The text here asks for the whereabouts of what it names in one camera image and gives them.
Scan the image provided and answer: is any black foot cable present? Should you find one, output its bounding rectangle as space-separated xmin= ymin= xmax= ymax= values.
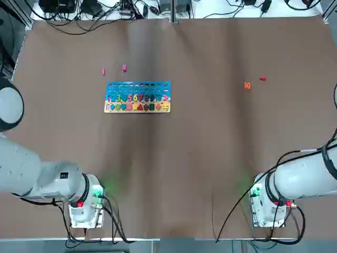
xmin=64 ymin=194 xmax=137 ymax=245
xmin=251 ymin=202 xmax=306 ymax=244

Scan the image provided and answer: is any black power adapter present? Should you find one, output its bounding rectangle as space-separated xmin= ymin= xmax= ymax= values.
xmin=260 ymin=0 xmax=272 ymax=15

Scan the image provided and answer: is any black device box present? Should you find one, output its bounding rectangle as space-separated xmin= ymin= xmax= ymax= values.
xmin=39 ymin=0 xmax=77 ymax=13

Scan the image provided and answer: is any aluminium frame post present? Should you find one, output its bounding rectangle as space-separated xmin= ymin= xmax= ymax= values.
xmin=170 ymin=0 xmax=181 ymax=25

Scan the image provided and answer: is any blue ocean toy board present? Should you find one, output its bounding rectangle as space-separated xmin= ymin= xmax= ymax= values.
xmin=104 ymin=81 xmax=172 ymax=114

